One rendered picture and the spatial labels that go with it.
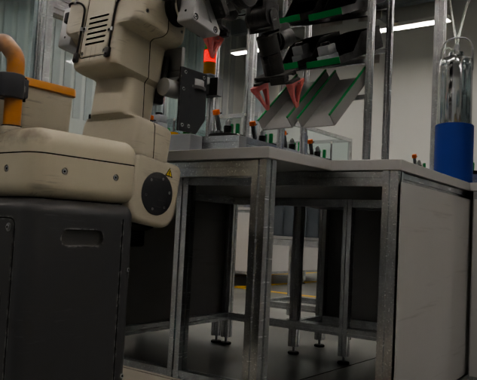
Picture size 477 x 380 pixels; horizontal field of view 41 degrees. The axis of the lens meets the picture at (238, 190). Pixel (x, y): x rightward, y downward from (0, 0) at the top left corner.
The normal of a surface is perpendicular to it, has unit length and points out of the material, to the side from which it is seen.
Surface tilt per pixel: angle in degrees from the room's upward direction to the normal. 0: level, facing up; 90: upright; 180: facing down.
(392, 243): 90
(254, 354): 90
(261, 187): 90
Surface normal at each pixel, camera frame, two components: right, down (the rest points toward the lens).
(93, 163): 0.79, 0.00
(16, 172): -0.61, -0.07
